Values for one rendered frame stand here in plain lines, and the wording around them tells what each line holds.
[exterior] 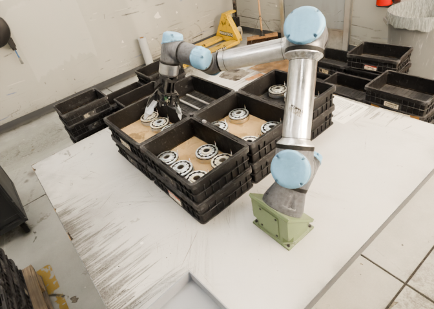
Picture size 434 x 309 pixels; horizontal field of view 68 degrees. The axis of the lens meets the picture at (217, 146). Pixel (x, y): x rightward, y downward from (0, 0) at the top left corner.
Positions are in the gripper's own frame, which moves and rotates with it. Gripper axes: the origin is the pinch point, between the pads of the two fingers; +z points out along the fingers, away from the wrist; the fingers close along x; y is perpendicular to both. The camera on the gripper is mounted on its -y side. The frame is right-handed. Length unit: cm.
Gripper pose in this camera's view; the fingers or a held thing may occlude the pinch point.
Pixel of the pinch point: (162, 119)
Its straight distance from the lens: 135.2
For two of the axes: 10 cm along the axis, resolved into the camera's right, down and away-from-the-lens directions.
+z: -1.7, 8.7, 4.6
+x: 9.1, -0.4, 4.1
